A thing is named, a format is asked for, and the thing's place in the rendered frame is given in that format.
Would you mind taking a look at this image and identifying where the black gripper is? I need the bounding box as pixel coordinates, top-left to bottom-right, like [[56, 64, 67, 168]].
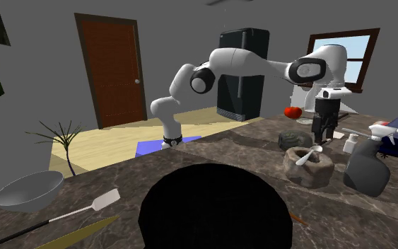
[[311, 98, 341, 144]]

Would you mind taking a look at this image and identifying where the white spoon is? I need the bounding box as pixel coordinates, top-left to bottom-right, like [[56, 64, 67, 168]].
[[295, 144, 324, 167]]

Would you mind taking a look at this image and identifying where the small white bottle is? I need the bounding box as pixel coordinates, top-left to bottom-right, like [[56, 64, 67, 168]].
[[342, 133, 360, 155]]

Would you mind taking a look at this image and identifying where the red tomato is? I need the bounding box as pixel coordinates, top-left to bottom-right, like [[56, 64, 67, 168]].
[[283, 106, 303, 120]]

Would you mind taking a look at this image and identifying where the brown stone mortar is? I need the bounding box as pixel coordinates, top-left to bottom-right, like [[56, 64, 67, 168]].
[[282, 146, 335, 190]]

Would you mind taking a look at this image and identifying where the grey spray bottle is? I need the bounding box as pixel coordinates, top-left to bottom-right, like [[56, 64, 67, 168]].
[[341, 121, 398, 199]]

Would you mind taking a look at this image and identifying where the black refrigerator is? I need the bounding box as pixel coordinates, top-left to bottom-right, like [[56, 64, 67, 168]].
[[216, 28, 271, 122]]

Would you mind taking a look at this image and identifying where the brown framed window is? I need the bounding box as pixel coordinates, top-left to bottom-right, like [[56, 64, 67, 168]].
[[306, 28, 381, 94]]

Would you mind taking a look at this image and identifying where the orange stick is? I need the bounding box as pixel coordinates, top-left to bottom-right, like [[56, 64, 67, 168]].
[[288, 212, 309, 227]]

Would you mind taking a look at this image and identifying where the large black round object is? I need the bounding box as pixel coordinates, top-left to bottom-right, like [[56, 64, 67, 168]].
[[137, 163, 294, 249]]

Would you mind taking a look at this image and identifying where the blue robot stand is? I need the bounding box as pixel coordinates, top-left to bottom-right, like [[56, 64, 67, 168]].
[[135, 135, 203, 158]]

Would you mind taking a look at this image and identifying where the brown wooden door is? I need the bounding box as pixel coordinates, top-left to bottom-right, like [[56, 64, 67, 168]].
[[74, 13, 148, 130]]

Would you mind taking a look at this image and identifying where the thin dark leafy plant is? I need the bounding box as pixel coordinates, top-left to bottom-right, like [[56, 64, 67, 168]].
[[25, 120, 84, 177]]

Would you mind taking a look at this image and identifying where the yellow flat blade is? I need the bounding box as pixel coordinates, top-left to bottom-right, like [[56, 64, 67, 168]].
[[34, 214, 121, 249]]

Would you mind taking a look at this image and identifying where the grey bowl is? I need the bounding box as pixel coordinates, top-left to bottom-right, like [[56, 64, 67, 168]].
[[0, 170, 65, 213]]

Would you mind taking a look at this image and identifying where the white spatula with black handle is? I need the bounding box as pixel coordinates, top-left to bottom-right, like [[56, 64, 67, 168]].
[[0, 187, 122, 248]]

